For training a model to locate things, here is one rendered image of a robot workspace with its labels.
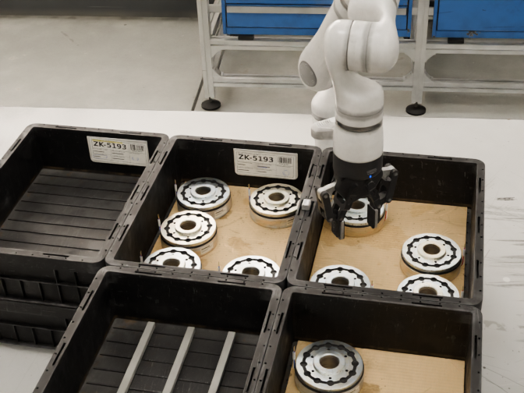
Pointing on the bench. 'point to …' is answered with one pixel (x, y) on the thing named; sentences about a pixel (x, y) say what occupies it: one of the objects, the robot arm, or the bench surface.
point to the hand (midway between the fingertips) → (355, 224)
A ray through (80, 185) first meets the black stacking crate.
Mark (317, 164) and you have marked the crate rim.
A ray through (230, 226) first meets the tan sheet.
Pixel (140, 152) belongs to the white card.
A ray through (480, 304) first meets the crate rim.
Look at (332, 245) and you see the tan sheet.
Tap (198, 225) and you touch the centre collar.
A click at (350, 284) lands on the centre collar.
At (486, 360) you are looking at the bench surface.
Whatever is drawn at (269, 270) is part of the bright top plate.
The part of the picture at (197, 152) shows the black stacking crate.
